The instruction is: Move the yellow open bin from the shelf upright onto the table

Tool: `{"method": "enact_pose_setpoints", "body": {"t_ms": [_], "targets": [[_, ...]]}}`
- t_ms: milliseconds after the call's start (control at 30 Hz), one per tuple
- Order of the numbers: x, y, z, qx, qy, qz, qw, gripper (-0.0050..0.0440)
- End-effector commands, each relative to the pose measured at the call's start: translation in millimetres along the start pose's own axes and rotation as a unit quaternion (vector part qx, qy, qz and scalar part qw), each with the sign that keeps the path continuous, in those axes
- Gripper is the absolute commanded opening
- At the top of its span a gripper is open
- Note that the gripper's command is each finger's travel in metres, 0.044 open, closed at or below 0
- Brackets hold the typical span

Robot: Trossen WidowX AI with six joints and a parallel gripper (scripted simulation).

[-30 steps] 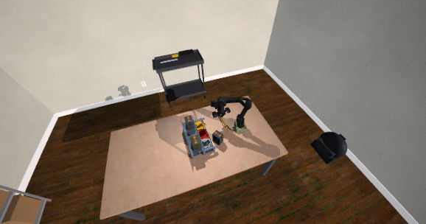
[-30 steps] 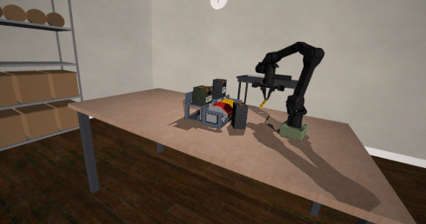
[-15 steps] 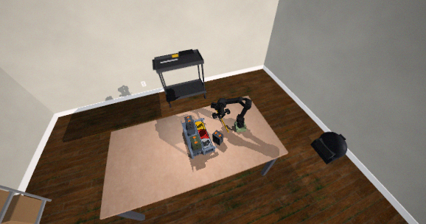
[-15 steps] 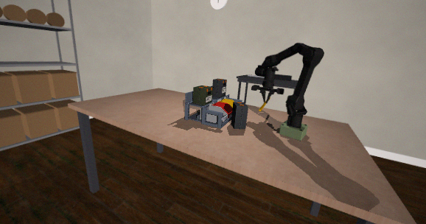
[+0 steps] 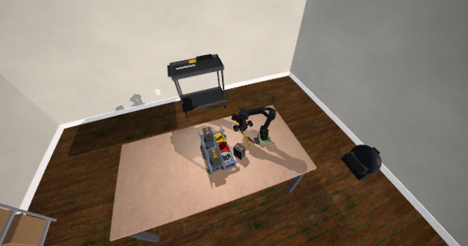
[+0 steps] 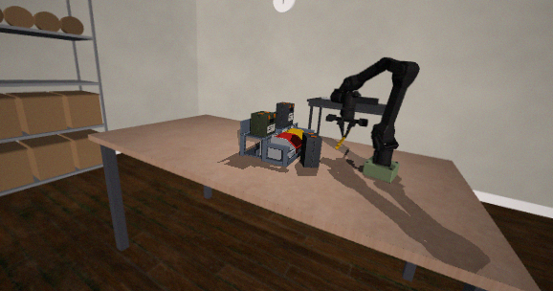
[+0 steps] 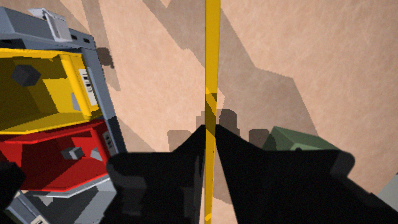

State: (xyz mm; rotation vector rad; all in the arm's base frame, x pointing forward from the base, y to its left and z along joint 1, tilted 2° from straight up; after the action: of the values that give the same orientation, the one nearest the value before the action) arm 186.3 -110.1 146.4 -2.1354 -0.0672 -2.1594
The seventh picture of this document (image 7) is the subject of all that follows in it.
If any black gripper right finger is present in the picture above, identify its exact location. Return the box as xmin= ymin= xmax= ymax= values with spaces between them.
xmin=215 ymin=124 xmax=355 ymax=224

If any red open bin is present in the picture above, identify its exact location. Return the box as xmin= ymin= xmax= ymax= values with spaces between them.
xmin=0 ymin=119 xmax=117 ymax=192

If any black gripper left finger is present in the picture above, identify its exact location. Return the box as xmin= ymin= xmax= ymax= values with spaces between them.
xmin=106 ymin=124 xmax=206 ymax=224

